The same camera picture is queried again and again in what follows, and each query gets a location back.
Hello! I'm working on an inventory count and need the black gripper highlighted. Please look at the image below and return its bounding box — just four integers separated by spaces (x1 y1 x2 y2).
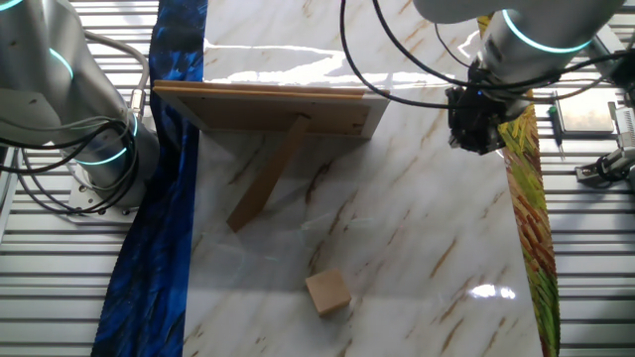
444 61 522 156

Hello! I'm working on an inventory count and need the light wooden cube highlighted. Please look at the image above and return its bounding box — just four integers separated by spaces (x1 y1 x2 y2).
305 268 352 318

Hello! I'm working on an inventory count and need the yellow green painted mat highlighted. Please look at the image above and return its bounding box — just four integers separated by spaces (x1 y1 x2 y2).
475 14 562 357

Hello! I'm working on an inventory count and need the white brown marble mat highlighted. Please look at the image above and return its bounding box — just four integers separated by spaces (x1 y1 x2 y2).
182 0 545 357

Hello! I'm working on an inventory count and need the blue painted mat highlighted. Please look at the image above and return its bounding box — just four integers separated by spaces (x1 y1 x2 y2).
91 0 209 357

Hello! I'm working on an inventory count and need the green handled screwdriver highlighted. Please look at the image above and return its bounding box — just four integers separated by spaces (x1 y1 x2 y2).
548 103 567 161

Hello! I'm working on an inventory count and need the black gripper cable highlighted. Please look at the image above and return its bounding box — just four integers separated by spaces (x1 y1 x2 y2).
338 0 450 110
371 0 635 93

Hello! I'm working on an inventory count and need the long silver camera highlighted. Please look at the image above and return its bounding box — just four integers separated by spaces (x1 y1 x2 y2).
554 88 617 136

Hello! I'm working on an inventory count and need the wooden picture frame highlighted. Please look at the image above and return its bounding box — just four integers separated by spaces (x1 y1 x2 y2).
152 78 391 234

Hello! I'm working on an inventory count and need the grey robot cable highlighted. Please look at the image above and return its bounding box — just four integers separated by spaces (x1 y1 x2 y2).
83 30 151 123

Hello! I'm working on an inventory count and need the black base cable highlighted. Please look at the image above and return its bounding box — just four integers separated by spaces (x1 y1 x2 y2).
0 116 146 217

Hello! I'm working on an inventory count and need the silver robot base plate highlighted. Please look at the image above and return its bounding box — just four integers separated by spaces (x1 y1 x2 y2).
66 173 146 225

